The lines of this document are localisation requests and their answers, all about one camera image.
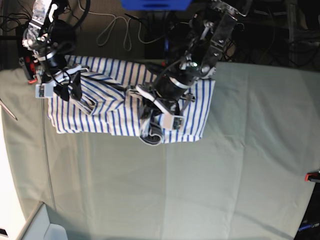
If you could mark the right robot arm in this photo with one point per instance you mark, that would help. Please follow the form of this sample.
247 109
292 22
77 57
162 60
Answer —
49 39

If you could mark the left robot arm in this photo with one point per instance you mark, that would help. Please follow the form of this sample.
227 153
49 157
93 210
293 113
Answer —
191 55

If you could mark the red black right clamp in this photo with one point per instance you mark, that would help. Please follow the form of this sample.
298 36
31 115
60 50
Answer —
312 177

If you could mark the blue plastic box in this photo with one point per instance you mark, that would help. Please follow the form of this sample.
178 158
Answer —
155 5

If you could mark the light grey plastic bin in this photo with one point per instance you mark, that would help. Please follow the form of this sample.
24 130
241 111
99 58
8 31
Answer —
39 227

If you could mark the red black clamp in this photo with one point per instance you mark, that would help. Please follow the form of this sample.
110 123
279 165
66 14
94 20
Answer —
312 177
29 69

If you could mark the blue white striped t-shirt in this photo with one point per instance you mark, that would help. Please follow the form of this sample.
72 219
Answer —
104 109

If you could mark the red black left clamp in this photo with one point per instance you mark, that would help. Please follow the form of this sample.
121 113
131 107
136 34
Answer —
29 69

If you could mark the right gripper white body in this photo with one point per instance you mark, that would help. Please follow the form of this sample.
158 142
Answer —
47 81

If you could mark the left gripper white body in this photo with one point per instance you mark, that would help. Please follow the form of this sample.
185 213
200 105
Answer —
172 110

